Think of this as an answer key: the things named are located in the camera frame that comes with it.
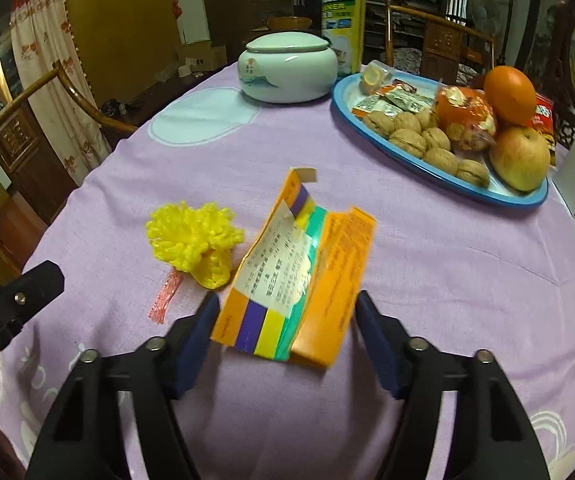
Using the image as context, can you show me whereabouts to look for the round wooden chair back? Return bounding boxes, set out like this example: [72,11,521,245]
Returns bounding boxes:
[266,16,314,32]

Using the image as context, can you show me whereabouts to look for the clear wrapped pastry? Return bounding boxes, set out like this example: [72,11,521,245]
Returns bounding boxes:
[359,59,394,95]

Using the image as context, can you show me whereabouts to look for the electric fan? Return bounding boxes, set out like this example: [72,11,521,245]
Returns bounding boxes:
[466,0,507,37]

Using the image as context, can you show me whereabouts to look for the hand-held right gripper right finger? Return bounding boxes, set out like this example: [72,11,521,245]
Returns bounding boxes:
[356,291,551,480]

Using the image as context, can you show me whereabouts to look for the green white snack sachet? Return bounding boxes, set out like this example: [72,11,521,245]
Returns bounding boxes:
[375,97,404,121]

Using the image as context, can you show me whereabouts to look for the pile of walnuts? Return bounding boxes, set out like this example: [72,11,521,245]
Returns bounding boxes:
[361,109,491,189]

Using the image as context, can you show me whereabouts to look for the carved-back wooden chair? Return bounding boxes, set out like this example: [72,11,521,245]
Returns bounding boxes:
[385,0,497,79]

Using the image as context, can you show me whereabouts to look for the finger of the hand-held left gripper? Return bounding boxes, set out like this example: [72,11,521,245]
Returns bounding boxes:
[0,260,65,342]

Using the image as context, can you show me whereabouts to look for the tall yellow green carton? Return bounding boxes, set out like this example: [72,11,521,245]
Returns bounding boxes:
[319,0,369,79]

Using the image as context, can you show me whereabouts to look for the orange fruit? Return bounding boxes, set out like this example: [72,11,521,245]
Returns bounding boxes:
[483,65,538,127]

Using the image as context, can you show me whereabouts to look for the red snack packet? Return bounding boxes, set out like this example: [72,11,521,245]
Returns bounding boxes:
[531,92,559,169]

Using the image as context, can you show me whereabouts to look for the yellow knitted flower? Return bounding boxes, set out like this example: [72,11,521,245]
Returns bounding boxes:
[146,200,246,324]

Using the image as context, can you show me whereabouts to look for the orange white snack sachet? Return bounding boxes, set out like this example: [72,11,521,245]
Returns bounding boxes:
[352,95,384,118]

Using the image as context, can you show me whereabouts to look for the orange cardboard box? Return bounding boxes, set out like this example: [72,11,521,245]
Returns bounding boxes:
[209,167,379,370]

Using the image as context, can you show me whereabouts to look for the blue oval plate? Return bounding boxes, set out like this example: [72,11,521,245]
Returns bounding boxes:
[331,72,550,210]

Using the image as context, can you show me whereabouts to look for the bagged tangerine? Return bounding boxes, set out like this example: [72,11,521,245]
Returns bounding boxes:
[434,85,497,153]

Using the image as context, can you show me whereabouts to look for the white ceramic lidded jar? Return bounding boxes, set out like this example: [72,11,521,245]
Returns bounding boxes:
[238,30,339,105]

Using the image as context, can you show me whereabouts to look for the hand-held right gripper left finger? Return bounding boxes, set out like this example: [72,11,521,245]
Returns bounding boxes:
[24,292,220,480]

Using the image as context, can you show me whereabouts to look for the floral curtain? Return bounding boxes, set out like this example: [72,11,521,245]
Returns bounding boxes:
[9,0,114,189]

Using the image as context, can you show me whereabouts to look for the apple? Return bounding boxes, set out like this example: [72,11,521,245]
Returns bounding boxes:
[489,126,553,193]

